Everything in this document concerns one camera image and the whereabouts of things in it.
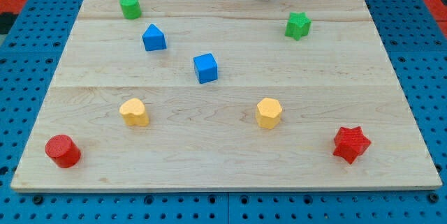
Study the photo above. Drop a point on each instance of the red cylinder block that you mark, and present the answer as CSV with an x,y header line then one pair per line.
x,y
62,150

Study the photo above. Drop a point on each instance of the yellow heart block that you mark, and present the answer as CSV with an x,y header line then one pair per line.
x,y
134,113

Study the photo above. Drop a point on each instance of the blue triangle block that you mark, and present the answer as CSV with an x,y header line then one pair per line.
x,y
154,39

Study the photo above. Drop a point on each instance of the red star block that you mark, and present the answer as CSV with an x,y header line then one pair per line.
x,y
350,143

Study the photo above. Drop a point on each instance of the blue cube block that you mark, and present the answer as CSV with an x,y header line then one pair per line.
x,y
205,67

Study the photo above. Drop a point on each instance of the light wooden board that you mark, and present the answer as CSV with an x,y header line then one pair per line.
x,y
204,137

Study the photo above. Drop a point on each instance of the green star block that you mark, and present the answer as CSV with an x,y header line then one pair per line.
x,y
298,25

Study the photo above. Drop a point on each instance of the green cylinder block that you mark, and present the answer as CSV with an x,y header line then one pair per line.
x,y
130,9

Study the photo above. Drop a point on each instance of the yellow hexagon block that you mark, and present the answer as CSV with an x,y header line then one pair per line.
x,y
268,113

